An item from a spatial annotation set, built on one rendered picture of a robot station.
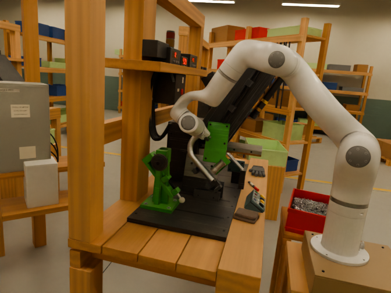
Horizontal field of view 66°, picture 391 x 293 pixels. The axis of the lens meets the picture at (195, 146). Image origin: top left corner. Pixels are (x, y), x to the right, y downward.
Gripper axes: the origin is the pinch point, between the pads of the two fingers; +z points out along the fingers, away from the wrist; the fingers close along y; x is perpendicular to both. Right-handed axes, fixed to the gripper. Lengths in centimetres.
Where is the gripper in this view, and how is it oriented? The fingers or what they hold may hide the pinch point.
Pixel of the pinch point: (202, 131)
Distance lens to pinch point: 152.9
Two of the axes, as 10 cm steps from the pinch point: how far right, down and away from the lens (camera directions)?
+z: 2.1, 0.6, 9.7
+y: -5.7, -8.0, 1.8
